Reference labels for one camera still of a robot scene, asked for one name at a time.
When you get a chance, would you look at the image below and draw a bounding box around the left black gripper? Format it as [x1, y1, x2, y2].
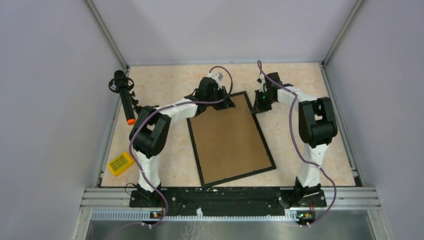
[205, 85, 235, 110]

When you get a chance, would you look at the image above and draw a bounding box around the black picture frame brown backing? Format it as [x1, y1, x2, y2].
[186, 91, 277, 188]

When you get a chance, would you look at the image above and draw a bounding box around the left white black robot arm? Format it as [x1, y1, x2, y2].
[129, 73, 236, 207]

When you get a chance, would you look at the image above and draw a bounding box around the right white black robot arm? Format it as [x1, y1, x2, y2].
[251, 72, 338, 206]

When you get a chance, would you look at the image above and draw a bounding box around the black microphone orange tip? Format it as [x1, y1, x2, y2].
[108, 70, 136, 126]

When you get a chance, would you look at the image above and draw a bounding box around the yellow screw bit box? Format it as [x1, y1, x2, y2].
[107, 152, 135, 177]

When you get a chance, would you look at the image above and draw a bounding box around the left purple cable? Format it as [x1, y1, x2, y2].
[128, 65, 234, 229]

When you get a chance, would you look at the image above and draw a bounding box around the purple cable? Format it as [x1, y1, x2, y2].
[128, 65, 234, 229]
[256, 59, 337, 228]

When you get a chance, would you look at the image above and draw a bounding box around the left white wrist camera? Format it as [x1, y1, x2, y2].
[208, 72, 224, 90]

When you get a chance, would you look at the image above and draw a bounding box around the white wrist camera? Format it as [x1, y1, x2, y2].
[208, 72, 224, 90]
[257, 74, 268, 93]

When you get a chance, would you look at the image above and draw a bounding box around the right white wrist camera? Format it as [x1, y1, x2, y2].
[257, 74, 268, 93]

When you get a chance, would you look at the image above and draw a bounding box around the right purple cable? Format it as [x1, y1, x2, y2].
[256, 59, 337, 228]

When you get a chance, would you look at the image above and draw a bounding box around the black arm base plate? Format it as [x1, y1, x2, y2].
[129, 186, 327, 208]

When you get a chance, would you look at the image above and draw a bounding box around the white slotted cable duct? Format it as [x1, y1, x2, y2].
[91, 209, 299, 222]

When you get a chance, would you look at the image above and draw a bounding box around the aluminium front rail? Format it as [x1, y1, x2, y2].
[80, 187, 382, 211]

